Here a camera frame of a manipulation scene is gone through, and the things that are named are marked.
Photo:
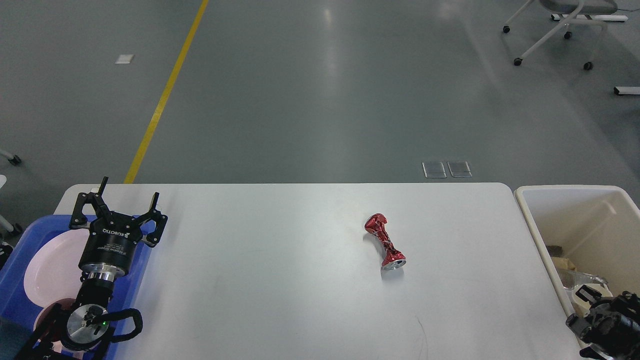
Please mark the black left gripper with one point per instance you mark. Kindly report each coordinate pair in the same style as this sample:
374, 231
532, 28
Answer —
110, 247

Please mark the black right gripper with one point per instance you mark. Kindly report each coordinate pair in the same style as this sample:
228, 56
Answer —
611, 326

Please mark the white paper cup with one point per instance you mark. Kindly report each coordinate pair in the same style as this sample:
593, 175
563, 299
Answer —
582, 307

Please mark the brown paper bag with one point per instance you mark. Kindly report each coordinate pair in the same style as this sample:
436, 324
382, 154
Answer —
563, 263

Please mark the pink plate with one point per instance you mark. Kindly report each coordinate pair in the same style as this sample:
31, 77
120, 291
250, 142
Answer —
53, 273

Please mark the crushed red can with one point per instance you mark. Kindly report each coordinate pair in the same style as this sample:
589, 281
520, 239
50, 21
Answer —
393, 259

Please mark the silver foil wrapper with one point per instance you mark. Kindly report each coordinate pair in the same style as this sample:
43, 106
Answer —
572, 279

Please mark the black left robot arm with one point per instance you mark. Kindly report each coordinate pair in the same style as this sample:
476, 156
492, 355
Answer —
88, 326

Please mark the beige plastic bin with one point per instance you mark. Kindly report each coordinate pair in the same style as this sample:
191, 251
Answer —
596, 227

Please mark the blue plastic tray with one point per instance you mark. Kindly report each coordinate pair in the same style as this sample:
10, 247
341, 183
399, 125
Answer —
18, 313

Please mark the right floor outlet plate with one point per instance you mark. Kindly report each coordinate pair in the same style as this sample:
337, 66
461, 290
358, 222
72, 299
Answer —
459, 169

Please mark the floor outlet plate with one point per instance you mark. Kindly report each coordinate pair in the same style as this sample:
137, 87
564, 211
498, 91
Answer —
459, 169
434, 170

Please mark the left floor outlet plate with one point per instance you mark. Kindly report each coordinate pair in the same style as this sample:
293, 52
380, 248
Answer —
434, 170

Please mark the white bar on floor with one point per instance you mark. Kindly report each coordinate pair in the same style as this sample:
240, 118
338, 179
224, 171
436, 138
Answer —
627, 90

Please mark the white office chair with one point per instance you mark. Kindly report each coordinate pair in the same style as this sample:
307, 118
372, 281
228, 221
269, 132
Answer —
573, 8

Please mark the white rail behind chair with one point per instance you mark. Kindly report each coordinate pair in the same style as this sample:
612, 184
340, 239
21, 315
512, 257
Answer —
593, 17

